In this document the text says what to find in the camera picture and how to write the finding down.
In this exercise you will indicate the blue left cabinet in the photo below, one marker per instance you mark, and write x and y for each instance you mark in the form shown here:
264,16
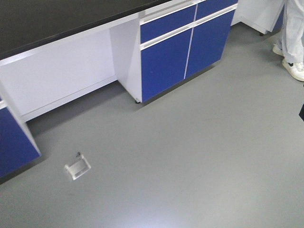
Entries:
17,145

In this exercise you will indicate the white right sneaker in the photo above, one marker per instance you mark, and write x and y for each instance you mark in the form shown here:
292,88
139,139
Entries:
277,50

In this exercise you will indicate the white sneaker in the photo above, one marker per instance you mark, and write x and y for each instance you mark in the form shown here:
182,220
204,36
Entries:
277,50
296,70

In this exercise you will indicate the white far cabinet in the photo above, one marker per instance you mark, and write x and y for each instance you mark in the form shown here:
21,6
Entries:
262,15

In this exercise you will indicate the black object at edge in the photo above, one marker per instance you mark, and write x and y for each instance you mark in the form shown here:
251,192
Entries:
301,113

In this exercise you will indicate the white left sneaker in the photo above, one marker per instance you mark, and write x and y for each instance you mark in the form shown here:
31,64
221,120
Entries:
296,70

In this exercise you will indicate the person in white trousers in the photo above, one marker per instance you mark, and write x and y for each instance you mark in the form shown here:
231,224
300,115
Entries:
292,31

